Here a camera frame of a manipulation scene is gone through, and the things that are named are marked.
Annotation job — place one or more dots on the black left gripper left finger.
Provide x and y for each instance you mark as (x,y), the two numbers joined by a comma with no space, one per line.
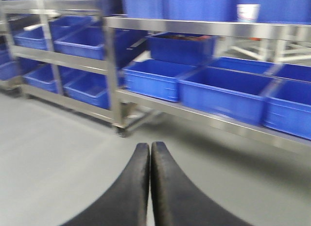
(125,202)

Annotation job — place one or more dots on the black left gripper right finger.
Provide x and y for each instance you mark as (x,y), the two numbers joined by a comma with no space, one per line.
(177,201)

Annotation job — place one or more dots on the blue bin with parts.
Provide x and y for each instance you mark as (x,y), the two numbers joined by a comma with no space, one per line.
(188,49)

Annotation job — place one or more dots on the blue plastic bin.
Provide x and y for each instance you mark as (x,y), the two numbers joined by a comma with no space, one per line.
(59,28)
(236,95)
(42,78)
(91,89)
(289,108)
(154,78)
(87,42)

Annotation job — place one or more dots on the white paper cup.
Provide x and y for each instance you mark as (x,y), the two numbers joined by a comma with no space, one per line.
(248,12)

